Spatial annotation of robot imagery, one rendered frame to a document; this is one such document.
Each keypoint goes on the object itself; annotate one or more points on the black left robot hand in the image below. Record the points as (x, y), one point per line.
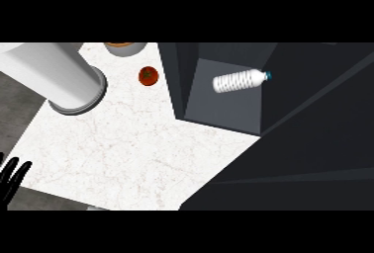
(10, 179)

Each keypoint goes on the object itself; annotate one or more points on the dark grey cabinet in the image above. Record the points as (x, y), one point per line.
(218, 89)

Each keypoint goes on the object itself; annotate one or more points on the clear plastic water bottle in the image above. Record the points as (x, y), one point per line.
(238, 81)

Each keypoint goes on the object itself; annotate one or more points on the dark grey cabinet door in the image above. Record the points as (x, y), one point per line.
(301, 138)

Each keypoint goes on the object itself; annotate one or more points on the white cylindrical appliance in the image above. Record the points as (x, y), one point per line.
(53, 75)

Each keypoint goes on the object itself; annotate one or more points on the red tomato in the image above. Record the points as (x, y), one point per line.
(147, 76)

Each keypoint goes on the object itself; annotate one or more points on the grey round container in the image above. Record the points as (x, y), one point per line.
(124, 49)

